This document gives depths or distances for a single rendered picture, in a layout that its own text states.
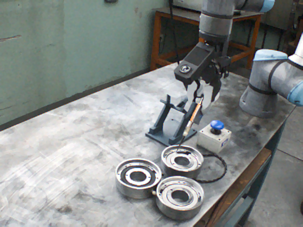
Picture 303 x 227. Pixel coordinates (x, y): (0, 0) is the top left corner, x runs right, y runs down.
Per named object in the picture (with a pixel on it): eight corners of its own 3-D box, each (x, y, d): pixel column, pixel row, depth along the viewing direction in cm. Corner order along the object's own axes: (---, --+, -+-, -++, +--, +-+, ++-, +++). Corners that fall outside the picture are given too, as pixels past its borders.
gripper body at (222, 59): (229, 79, 76) (237, 34, 70) (212, 88, 70) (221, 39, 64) (204, 69, 80) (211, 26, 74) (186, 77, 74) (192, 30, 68)
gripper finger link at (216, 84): (219, 102, 73) (222, 67, 69) (216, 104, 72) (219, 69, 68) (203, 97, 75) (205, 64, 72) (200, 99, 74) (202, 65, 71)
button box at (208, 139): (217, 154, 83) (221, 140, 80) (196, 144, 86) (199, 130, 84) (230, 142, 88) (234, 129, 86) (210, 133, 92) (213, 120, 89)
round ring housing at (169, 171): (190, 189, 70) (193, 176, 68) (152, 173, 74) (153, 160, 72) (206, 166, 78) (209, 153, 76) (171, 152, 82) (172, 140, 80)
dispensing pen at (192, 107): (168, 147, 76) (198, 88, 76) (175, 149, 80) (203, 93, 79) (175, 151, 75) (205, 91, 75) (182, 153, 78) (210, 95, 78)
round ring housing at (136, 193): (125, 206, 63) (126, 193, 61) (108, 177, 71) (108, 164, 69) (168, 193, 68) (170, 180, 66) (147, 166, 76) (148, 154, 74)
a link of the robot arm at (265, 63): (264, 77, 112) (271, 44, 105) (288, 92, 102) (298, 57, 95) (242, 79, 107) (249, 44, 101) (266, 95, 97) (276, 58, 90)
